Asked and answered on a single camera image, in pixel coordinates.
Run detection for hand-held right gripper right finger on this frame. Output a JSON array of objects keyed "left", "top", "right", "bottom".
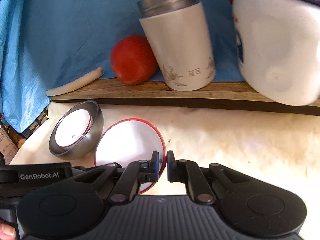
[{"left": 167, "top": 150, "right": 250, "bottom": 203}]

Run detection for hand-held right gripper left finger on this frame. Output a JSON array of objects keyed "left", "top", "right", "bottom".
[{"left": 72, "top": 150, "right": 160, "bottom": 203}]

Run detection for white red-rimmed bowl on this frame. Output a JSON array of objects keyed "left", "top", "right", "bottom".
[
  {"left": 55, "top": 109, "right": 93, "bottom": 148},
  {"left": 94, "top": 119, "right": 167, "bottom": 194}
]

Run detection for stainless steel bowl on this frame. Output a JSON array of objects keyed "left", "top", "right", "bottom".
[{"left": 49, "top": 100, "right": 104, "bottom": 160}]

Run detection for person's left hand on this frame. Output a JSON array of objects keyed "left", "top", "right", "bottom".
[{"left": 0, "top": 221, "right": 16, "bottom": 240}]

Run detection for large printed cardboard box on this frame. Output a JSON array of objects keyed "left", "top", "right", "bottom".
[{"left": 0, "top": 121, "right": 19, "bottom": 165}]

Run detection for black plastic crate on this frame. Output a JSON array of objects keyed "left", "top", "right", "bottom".
[{"left": 25, "top": 110, "right": 48, "bottom": 138}]

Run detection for cream paper table cover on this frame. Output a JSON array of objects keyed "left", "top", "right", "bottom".
[{"left": 10, "top": 102, "right": 320, "bottom": 197}]

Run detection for wooden shelf board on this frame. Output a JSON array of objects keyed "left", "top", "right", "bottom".
[{"left": 51, "top": 79, "right": 320, "bottom": 117}]

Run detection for white rolling pin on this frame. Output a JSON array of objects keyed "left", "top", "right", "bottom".
[{"left": 46, "top": 67, "right": 103, "bottom": 97}]

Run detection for red tomato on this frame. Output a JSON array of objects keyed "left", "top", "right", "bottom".
[{"left": 110, "top": 35, "right": 158, "bottom": 85}]

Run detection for white thermos cup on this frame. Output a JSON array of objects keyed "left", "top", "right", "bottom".
[{"left": 137, "top": 0, "right": 217, "bottom": 92}]

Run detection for blue work coat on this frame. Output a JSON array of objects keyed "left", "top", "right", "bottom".
[{"left": 0, "top": 0, "right": 250, "bottom": 133}]

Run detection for white bottle with blue lid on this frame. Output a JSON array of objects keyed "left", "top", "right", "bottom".
[{"left": 222, "top": 0, "right": 320, "bottom": 106}]

